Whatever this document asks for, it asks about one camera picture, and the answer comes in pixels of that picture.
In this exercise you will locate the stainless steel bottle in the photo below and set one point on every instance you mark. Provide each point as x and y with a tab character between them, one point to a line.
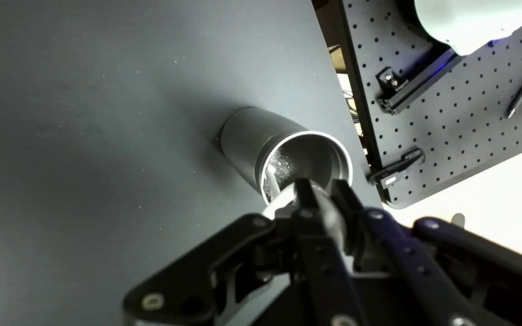
270	152

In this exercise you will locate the black perforated breadboard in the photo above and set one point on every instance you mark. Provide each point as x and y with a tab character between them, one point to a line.
453	101

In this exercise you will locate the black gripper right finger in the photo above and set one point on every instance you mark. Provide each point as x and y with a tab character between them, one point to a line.
415	288

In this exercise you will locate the black clamp bracket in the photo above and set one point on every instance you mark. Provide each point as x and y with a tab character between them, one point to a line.
390	174

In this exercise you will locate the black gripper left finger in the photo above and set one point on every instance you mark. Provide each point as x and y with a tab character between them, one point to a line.
319	237

